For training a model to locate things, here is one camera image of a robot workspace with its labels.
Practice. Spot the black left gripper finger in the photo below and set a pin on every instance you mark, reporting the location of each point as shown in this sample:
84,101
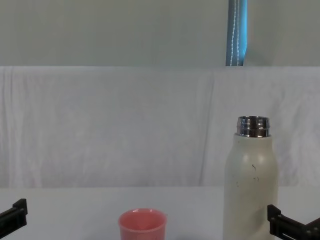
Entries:
15,214

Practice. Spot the pink cup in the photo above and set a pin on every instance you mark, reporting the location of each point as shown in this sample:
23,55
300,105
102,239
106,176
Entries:
142,228

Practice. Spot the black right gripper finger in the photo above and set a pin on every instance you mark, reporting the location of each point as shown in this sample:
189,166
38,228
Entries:
280,222
313,228

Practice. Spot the white table cloth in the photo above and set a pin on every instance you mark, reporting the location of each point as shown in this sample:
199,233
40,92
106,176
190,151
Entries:
75,212

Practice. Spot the white wrinkled backdrop cloth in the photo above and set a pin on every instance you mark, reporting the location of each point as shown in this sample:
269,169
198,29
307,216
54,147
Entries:
112,125

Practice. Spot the cream vacuum bottle steel neck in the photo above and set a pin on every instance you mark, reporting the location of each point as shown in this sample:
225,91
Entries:
250,180

